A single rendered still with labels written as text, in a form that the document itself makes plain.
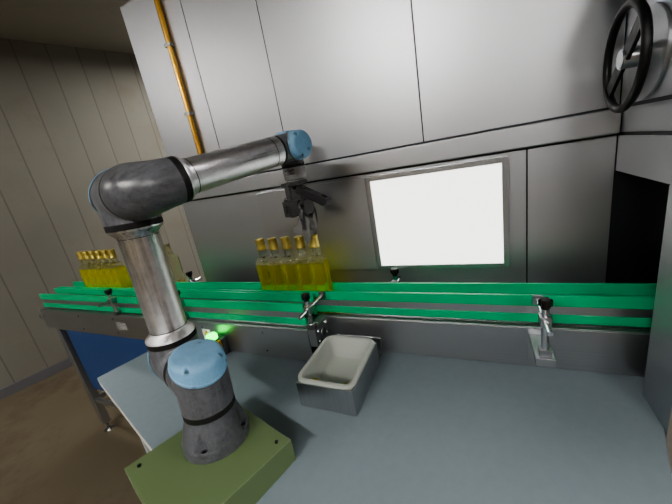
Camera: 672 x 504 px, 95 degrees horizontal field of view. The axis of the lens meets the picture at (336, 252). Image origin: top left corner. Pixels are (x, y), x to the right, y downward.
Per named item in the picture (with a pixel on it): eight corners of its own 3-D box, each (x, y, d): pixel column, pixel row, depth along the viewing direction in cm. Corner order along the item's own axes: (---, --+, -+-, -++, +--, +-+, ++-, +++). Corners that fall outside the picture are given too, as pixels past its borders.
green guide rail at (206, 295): (317, 313, 111) (313, 293, 109) (316, 314, 110) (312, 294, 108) (61, 300, 185) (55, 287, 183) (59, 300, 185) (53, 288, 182)
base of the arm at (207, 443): (199, 477, 64) (188, 438, 62) (173, 441, 74) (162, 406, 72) (261, 430, 74) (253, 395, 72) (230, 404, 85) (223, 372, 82)
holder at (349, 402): (383, 352, 105) (380, 332, 102) (357, 416, 81) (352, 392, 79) (338, 348, 112) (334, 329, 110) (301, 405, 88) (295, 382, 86)
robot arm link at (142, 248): (173, 405, 72) (88, 165, 58) (152, 382, 82) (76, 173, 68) (220, 375, 80) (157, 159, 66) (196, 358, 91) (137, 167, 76)
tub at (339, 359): (380, 361, 100) (376, 338, 97) (357, 415, 80) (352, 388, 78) (331, 355, 107) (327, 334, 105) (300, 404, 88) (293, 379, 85)
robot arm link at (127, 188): (98, 164, 50) (308, 117, 81) (86, 171, 58) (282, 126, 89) (133, 230, 54) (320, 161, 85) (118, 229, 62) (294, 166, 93)
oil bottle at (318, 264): (336, 304, 117) (326, 250, 111) (331, 311, 112) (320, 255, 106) (323, 303, 119) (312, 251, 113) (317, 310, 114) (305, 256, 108)
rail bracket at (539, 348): (546, 354, 85) (548, 279, 79) (561, 399, 71) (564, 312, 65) (526, 352, 87) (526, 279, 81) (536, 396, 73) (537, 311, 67)
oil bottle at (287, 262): (309, 303, 121) (298, 251, 116) (303, 310, 117) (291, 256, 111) (297, 302, 124) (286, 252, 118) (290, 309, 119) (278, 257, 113)
